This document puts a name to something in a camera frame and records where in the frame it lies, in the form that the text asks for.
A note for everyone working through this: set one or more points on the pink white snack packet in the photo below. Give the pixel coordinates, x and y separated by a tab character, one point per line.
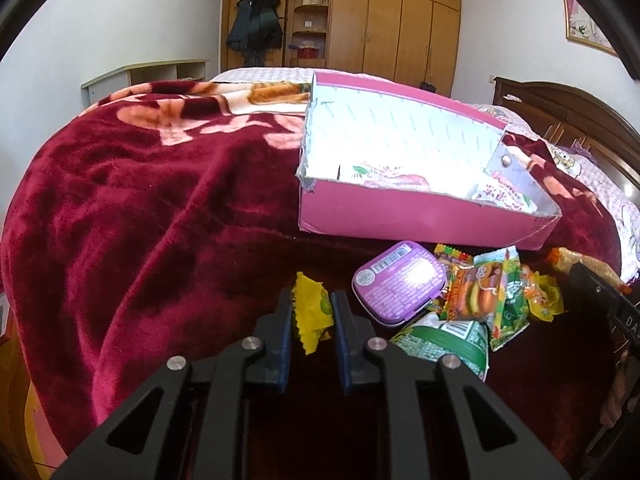
390	175
505	195

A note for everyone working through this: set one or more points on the orange grainy snack packet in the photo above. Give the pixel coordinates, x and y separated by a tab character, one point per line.
565	257

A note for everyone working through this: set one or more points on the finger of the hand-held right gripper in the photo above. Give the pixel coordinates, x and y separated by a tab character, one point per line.
590	280

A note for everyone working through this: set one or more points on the dark green snack packet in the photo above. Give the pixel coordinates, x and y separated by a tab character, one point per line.
445	342

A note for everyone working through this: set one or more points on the pink cardboard box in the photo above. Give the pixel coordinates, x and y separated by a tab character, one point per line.
400	220

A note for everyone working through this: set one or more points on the dark hanging jacket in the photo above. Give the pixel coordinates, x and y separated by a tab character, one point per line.
255	25

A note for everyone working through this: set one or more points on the wooden headboard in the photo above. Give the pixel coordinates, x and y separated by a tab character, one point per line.
575	110

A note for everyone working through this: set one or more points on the wooden wardrobe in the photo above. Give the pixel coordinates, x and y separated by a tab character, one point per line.
400	20

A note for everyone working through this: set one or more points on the burger gummy packet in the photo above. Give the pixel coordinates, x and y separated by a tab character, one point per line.
475	295

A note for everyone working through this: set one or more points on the purple tin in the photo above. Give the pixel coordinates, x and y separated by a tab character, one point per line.
395	285

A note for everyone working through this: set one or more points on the yellow orange candy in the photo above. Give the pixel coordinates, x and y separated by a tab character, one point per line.
545	297

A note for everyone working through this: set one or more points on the yellow snack packet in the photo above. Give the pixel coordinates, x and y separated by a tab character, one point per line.
312	320

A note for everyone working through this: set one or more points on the person's right hand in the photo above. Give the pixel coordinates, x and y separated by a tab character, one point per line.
615	390

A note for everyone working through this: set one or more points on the small black object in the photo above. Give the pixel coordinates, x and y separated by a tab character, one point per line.
427	86

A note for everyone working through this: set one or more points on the framed wall picture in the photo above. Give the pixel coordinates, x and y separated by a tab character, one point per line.
582	20

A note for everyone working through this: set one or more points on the white low shelf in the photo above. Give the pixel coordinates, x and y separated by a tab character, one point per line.
150	72

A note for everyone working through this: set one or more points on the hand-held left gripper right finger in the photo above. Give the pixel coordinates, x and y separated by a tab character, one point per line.
345	355

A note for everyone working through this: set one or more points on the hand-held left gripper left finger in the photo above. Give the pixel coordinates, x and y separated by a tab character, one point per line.
285	350

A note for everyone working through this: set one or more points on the red floral blanket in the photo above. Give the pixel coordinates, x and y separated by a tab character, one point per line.
150	185

